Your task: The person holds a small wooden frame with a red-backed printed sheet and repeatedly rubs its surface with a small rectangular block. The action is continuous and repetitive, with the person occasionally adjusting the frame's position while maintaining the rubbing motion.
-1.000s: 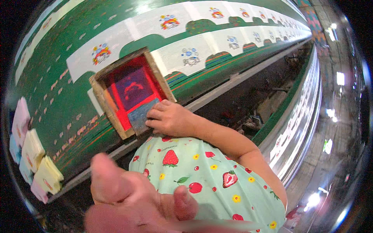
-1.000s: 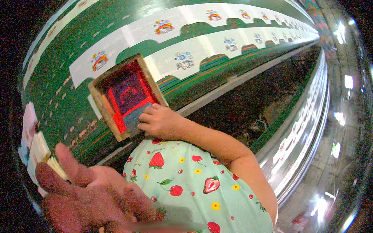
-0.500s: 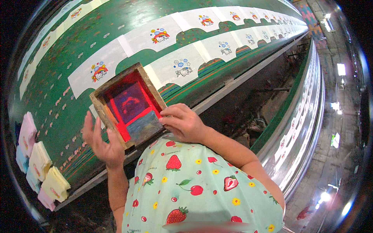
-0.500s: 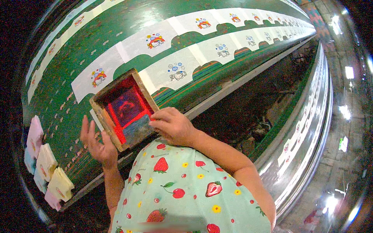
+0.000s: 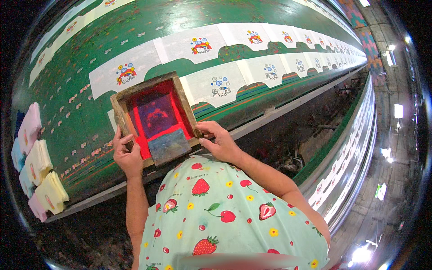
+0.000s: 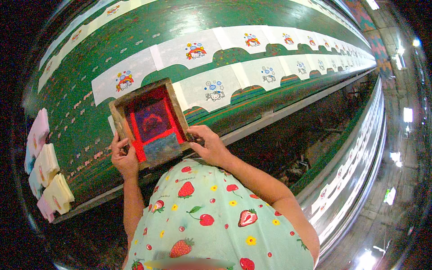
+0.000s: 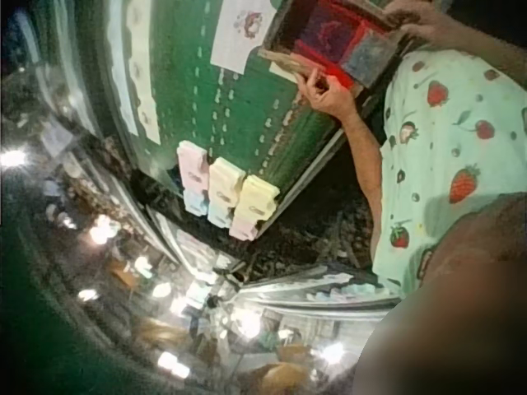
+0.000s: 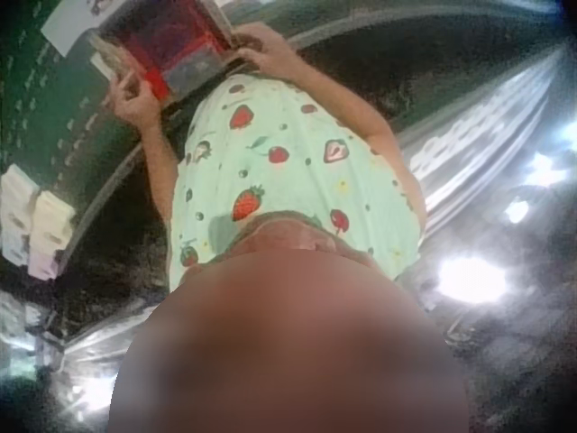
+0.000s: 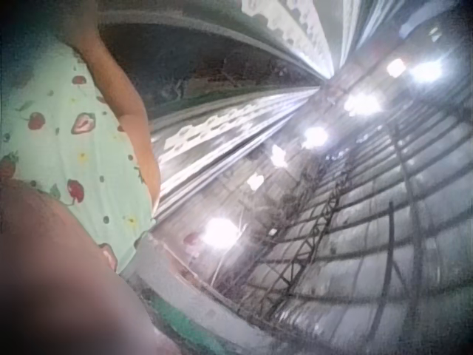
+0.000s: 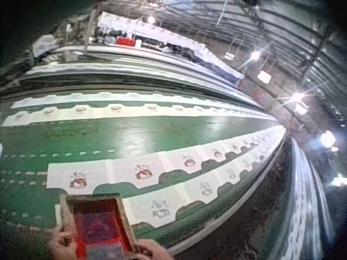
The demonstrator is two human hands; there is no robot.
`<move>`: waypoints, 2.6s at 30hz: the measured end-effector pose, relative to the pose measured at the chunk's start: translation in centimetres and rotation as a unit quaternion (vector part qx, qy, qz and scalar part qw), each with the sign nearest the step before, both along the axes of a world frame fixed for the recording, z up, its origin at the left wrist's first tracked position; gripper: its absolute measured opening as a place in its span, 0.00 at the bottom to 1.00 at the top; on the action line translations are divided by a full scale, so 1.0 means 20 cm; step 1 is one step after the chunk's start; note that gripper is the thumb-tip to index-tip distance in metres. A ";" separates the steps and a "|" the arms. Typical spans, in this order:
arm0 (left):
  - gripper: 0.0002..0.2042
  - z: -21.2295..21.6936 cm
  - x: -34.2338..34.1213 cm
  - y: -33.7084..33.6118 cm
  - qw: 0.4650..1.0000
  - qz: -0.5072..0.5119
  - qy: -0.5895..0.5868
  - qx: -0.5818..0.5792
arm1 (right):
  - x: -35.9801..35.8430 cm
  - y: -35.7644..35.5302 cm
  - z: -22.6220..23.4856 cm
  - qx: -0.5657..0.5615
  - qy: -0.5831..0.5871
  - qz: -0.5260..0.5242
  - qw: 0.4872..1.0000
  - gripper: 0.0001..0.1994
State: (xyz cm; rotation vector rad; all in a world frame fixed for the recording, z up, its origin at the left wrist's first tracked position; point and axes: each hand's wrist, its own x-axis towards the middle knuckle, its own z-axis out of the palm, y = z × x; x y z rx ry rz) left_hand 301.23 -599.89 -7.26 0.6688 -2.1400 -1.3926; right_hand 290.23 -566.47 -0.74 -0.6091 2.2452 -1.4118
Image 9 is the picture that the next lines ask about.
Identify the striped patterned grey cloth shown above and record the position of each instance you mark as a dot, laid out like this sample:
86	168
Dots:
221	129
295	26

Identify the metal window grille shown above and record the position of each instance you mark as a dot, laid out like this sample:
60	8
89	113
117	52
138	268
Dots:
351	240

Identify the dark wooden furniture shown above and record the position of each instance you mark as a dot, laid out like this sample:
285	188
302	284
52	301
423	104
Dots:
192	63

